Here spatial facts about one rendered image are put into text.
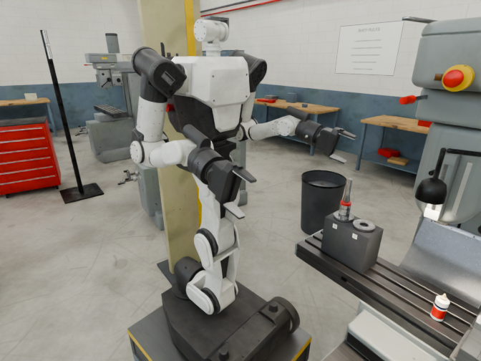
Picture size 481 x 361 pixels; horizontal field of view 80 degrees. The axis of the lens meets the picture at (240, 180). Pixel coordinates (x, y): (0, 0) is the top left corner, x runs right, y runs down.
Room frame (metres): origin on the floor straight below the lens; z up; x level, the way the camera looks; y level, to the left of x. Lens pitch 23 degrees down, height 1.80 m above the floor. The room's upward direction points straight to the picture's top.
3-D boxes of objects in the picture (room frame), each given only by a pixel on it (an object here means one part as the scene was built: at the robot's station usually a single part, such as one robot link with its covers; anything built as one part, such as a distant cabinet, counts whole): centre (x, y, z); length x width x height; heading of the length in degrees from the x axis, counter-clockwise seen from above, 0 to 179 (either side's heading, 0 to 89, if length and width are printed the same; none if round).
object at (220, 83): (1.16, 0.14, 1.68); 0.34 x 0.30 x 0.36; 136
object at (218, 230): (1.13, 0.11, 1.19); 0.18 x 0.15 x 0.47; 136
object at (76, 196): (3.78, 2.32, 1.06); 0.50 x 0.50 x 2.11; 37
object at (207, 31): (1.12, 0.10, 1.88); 0.10 x 0.07 x 0.09; 136
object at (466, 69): (0.72, -0.52, 1.76); 0.06 x 0.02 x 0.06; 37
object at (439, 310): (0.76, -0.71, 1.00); 0.04 x 0.04 x 0.11
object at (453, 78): (0.71, -0.50, 1.76); 0.04 x 0.03 x 0.04; 37
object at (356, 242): (1.11, -0.50, 1.04); 0.22 x 0.12 x 0.20; 37
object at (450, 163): (0.80, -0.61, 1.45); 0.04 x 0.04 x 0.21; 37
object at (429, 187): (0.73, -0.54, 1.47); 0.07 x 0.07 x 0.06
